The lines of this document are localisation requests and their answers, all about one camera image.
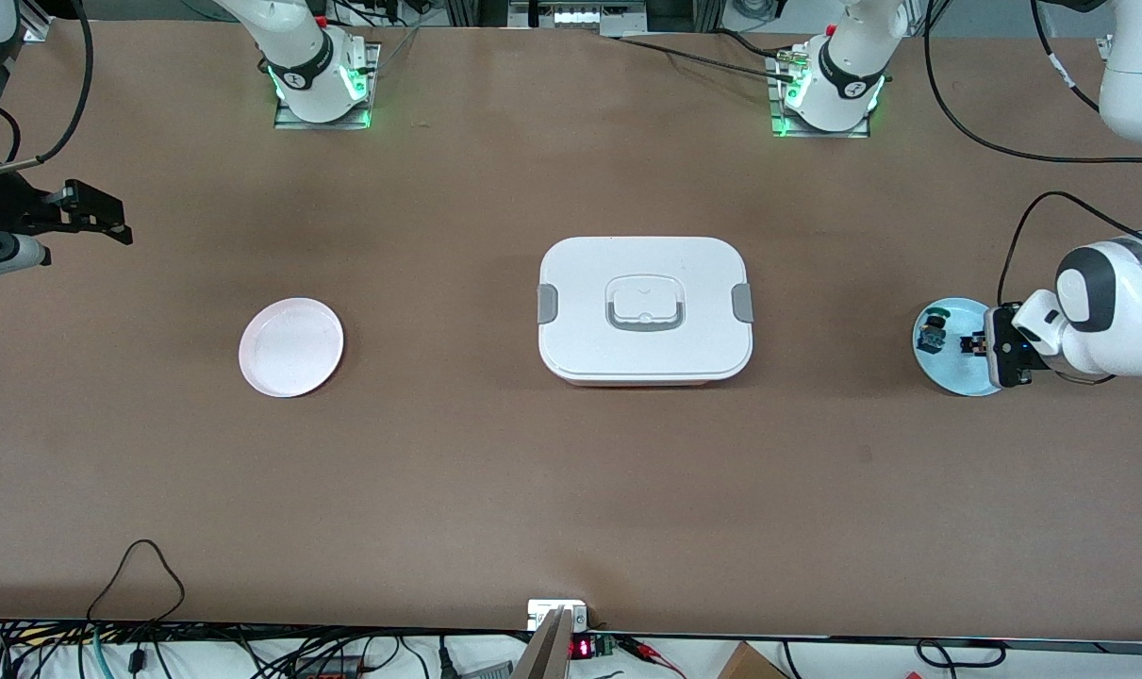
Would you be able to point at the green push-button switch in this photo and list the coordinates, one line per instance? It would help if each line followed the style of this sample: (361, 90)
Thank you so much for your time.
(931, 338)

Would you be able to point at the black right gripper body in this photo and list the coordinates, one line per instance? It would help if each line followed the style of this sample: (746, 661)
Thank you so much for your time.
(3, 202)

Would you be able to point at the red clip test lead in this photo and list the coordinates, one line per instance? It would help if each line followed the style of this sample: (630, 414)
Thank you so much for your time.
(651, 653)

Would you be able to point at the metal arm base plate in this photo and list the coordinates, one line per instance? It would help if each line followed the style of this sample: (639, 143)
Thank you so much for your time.
(820, 134)
(325, 124)

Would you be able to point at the aluminium camera stand bar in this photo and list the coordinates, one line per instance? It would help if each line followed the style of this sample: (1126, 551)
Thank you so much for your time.
(550, 651)

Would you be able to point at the pink round plate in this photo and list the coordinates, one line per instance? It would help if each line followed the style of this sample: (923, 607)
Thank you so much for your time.
(290, 349)

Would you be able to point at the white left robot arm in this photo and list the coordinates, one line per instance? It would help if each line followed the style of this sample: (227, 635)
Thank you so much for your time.
(1127, 311)

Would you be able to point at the silver control unit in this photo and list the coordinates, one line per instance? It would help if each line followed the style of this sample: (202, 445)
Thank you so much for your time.
(575, 17)

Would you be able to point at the white lidded storage box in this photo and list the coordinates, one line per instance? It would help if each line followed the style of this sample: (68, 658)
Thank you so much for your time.
(580, 283)

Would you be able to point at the aluminium frame profile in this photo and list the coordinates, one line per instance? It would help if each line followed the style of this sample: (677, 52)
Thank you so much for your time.
(1103, 49)
(35, 19)

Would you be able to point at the light blue round plate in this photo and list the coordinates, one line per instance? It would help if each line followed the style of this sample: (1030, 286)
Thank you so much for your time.
(948, 372)

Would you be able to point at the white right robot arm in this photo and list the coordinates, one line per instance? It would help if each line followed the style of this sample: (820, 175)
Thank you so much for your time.
(297, 57)

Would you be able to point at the brown cardboard box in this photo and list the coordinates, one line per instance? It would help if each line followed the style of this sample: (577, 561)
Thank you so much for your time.
(745, 665)

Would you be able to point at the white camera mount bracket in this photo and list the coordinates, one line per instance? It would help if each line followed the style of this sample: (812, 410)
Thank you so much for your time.
(542, 611)

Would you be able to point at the red LED display module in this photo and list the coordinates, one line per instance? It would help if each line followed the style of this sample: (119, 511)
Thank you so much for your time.
(582, 649)

